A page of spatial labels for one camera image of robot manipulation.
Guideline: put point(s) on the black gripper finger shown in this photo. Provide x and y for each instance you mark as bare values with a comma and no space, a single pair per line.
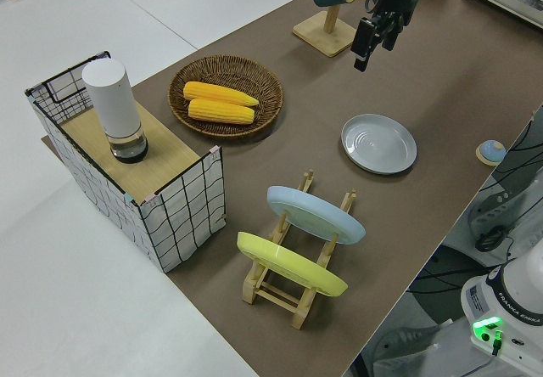
364,43
392,33

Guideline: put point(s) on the gray plate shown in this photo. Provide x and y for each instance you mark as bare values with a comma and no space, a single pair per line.
377,143

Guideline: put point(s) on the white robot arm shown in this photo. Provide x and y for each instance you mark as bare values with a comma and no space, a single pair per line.
509,300

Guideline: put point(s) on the light blue plate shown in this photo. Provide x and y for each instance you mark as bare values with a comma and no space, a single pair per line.
318,215

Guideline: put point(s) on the yellow plate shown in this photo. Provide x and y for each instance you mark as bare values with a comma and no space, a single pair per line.
292,264

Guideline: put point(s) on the wooden plate rack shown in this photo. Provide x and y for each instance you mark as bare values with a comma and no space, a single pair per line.
275,298

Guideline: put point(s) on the wooden mug tree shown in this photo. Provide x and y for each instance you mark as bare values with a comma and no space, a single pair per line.
324,37

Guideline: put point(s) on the brown table mat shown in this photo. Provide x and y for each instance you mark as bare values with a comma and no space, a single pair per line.
445,75

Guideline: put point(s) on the white toaster oven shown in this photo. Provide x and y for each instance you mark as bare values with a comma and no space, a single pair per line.
509,3

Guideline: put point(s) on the round wicker basket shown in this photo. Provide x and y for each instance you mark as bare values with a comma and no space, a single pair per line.
225,69

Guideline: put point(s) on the blue call bell wooden base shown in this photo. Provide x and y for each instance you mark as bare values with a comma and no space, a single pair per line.
491,151

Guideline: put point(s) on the yellow corn cob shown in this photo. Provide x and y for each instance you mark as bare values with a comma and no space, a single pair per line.
216,92
220,111

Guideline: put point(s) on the pink binder clip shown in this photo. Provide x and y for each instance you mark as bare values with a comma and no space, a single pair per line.
150,199
215,152

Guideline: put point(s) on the light wooden board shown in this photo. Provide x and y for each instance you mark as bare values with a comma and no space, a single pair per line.
169,152

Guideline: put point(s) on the white cylinder with clear base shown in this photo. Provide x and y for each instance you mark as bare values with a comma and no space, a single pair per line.
112,101

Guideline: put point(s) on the blue binder clip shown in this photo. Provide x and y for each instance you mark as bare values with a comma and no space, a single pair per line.
128,198

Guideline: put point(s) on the grey robot mounting pedestal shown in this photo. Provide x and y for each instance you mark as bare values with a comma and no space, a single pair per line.
403,343

